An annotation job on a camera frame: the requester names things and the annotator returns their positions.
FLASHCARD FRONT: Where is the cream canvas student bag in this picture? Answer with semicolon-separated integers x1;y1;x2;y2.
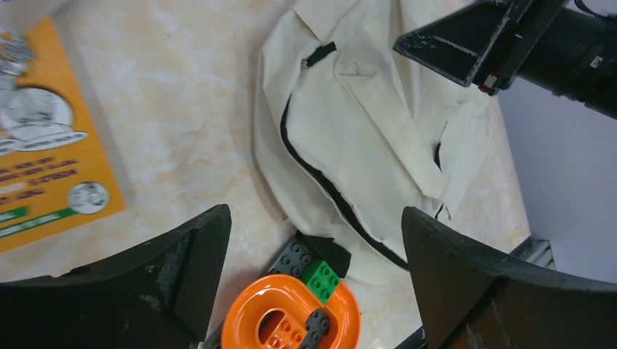
254;1;495;284

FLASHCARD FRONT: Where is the orange book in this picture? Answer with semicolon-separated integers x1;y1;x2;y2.
1;18;125;252

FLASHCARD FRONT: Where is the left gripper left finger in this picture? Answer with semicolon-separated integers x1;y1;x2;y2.
1;204;232;348

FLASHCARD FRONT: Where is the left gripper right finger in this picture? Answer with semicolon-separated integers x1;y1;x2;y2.
402;207;616;348

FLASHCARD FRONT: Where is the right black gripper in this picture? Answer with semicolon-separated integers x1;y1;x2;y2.
393;1;616;119

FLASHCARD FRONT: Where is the orange ring toy on bricks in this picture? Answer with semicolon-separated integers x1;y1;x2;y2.
203;232;362;348

